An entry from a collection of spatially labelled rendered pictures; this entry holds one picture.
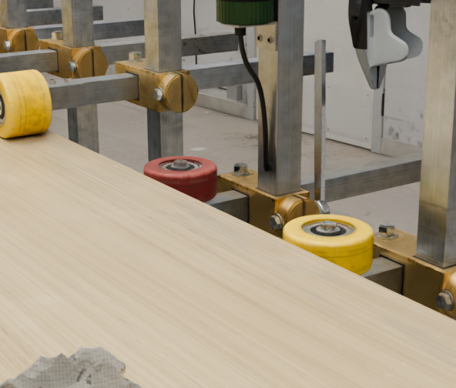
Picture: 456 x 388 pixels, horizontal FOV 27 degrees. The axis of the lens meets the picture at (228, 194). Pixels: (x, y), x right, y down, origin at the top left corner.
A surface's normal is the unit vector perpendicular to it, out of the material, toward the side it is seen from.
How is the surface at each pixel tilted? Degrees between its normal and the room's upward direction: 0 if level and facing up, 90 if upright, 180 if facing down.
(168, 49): 90
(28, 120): 112
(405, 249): 0
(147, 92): 90
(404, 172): 90
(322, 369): 0
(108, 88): 90
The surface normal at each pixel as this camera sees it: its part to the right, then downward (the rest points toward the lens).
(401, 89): -0.77, 0.19
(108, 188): 0.00, -0.95
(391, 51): -0.58, 0.29
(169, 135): 0.56, 0.25
